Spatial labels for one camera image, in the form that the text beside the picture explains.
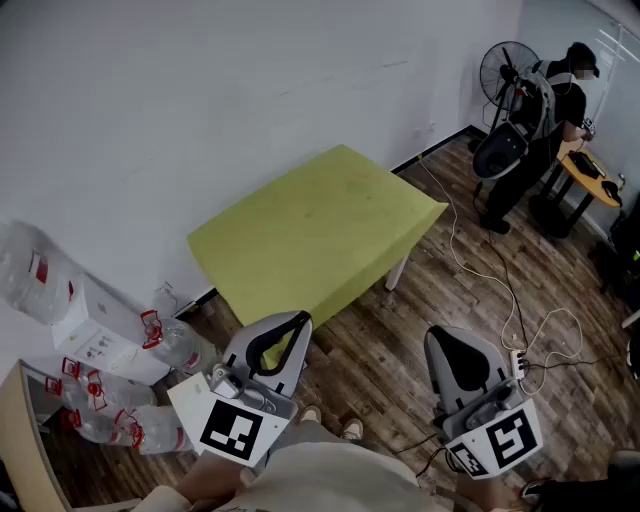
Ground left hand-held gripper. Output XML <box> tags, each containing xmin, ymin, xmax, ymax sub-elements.
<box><xmin>192</xmin><ymin>310</ymin><xmax>314</xmax><ymax>469</ymax></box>

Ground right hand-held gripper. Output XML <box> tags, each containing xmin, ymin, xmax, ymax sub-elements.
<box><xmin>424</xmin><ymin>325</ymin><xmax>545</xmax><ymax>481</ymax></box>

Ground green tablecloth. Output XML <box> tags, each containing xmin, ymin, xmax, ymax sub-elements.
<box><xmin>187</xmin><ymin>144</ymin><xmax>450</xmax><ymax>372</ymax></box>

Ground person's left forearm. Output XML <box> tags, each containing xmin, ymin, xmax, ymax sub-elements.
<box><xmin>173</xmin><ymin>448</ymin><xmax>254</xmax><ymax>506</ymax></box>

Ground person's right forearm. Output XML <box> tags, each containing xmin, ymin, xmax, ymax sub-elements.
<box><xmin>455</xmin><ymin>469</ymin><xmax>524</xmax><ymax>512</ymax></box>

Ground person's grey trousers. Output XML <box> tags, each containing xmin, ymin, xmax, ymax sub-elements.
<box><xmin>269</xmin><ymin>419</ymin><xmax>351</xmax><ymax>454</ymax></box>

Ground white flat box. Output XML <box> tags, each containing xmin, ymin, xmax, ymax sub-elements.
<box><xmin>166</xmin><ymin>371</ymin><xmax>217</xmax><ymax>452</ymax></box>

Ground pile of empty water jugs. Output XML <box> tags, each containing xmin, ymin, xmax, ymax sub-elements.
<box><xmin>44</xmin><ymin>308</ymin><xmax>223</xmax><ymax>457</ymax></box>

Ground person's beige shirt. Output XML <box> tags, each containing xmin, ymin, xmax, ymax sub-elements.
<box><xmin>133</xmin><ymin>442</ymin><xmax>454</xmax><ymax>512</ymax></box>

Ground white cardboard box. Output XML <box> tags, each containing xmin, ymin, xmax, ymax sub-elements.
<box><xmin>51</xmin><ymin>273</ymin><xmax>172</xmax><ymax>387</ymax></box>

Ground round wooden side table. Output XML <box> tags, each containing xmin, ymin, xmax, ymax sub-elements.
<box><xmin>528</xmin><ymin>139</ymin><xmax>624</xmax><ymax>240</ymax></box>

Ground black keyboard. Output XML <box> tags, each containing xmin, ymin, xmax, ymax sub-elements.
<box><xmin>566</xmin><ymin>150</ymin><xmax>607</xmax><ymax>178</ymax></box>

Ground large clear dispenser bottle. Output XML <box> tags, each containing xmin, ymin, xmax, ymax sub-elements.
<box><xmin>0</xmin><ymin>219</ymin><xmax>77</xmax><ymax>327</ymax></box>

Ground beige curved desk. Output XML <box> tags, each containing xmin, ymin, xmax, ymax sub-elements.
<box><xmin>0</xmin><ymin>359</ymin><xmax>144</xmax><ymax>512</ymax></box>

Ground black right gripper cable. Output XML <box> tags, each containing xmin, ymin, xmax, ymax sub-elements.
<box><xmin>392</xmin><ymin>432</ymin><xmax>459</xmax><ymax>479</ymax></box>

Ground long black cable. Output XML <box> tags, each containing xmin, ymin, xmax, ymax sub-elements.
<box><xmin>472</xmin><ymin>179</ymin><xmax>609</xmax><ymax>372</ymax></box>

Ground white power strip with cable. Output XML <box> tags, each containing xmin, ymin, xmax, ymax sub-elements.
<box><xmin>418</xmin><ymin>153</ymin><xmax>585</xmax><ymax>397</ymax></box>

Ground black pedestal fan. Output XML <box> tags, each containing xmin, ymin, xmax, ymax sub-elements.
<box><xmin>466</xmin><ymin>40</ymin><xmax>542</xmax><ymax>154</ymax></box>

